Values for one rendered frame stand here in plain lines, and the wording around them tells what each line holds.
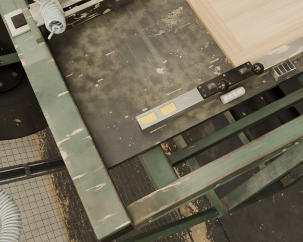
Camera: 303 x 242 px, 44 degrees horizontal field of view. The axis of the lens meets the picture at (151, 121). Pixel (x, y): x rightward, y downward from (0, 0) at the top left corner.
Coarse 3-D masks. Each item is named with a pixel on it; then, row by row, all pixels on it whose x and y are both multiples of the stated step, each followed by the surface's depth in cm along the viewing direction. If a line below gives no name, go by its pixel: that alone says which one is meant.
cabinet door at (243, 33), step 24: (192, 0) 139; (216, 0) 139; (240, 0) 138; (264, 0) 137; (288, 0) 137; (216, 24) 134; (240, 24) 134; (264, 24) 133; (288, 24) 133; (240, 48) 129; (264, 48) 129
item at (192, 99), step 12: (288, 48) 126; (300, 48) 126; (252, 60) 125; (264, 60) 125; (276, 60) 124; (264, 72) 125; (240, 84) 124; (180, 96) 121; (192, 96) 121; (216, 96) 123; (156, 108) 120; (180, 108) 119; (192, 108) 122; (156, 120) 118; (168, 120) 120; (144, 132) 119
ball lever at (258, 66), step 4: (256, 64) 111; (260, 64) 110; (244, 68) 121; (252, 68) 111; (256, 68) 110; (260, 68) 110; (240, 72) 121; (244, 72) 120; (252, 72) 112; (256, 72) 111; (260, 72) 111
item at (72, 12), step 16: (80, 0) 135; (96, 0) 134; (112, 0) 137; (128, 0) 141; (32, 16) 128; (64, 16) 132; (80, 16) 136; (96, 16) 140; (16, 32) 126; (48, 32) 135
